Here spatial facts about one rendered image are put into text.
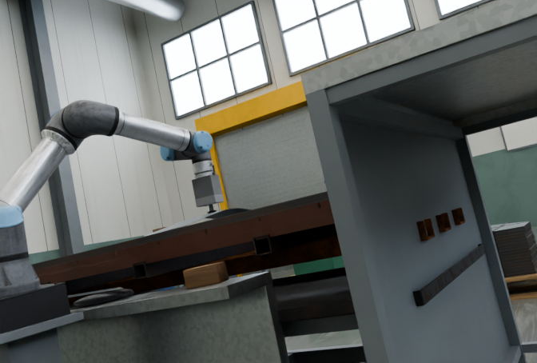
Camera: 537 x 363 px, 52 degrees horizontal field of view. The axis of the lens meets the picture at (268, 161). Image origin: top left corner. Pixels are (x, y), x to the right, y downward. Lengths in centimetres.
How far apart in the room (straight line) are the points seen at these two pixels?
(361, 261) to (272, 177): 1018
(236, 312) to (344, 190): 62
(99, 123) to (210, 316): 66
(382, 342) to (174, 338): 79
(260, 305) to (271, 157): 976
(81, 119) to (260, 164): 966
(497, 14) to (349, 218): 41
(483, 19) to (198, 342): 110
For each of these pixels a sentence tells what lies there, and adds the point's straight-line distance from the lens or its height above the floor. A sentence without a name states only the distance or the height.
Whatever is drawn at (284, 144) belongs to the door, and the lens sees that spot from 1102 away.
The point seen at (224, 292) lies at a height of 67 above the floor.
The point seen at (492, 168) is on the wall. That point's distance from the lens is 976.
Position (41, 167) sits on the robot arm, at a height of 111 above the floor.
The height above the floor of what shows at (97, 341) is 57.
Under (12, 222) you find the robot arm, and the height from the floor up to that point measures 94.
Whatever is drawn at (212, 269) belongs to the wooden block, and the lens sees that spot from 145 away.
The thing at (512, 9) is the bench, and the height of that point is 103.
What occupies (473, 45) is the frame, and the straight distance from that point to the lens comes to 95.
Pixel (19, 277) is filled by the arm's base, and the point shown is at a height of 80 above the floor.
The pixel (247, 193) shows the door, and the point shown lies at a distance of 1148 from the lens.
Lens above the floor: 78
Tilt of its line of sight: 7 degrees up
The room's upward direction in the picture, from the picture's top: 12 degrees counter-clockwise
